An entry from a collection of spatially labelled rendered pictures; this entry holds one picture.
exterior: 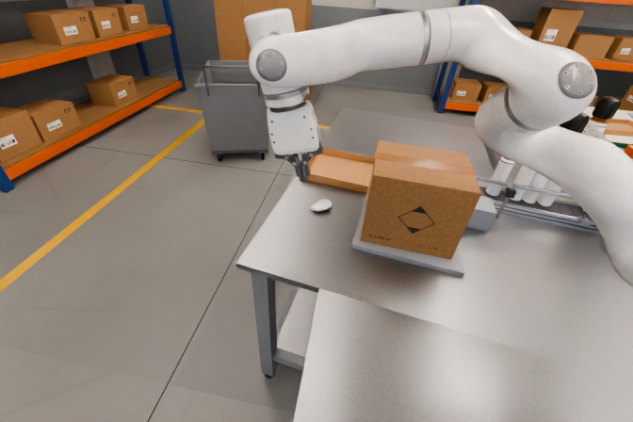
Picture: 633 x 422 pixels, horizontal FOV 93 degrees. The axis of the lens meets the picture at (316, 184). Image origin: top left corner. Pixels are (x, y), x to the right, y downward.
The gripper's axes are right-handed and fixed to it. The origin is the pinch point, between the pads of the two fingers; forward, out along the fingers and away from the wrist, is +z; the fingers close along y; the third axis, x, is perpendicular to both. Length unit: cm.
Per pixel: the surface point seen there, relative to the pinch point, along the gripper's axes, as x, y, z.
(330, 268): -7.8, 0.7, 39.9
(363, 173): -66, -10, 40
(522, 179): -50, -71, 40
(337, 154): -79, 2, 35
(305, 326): -25, 23, 96
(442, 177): -21.4, -34.8, 18.2
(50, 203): -106, 235, 64
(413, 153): -35.0, -28.9, 16.2
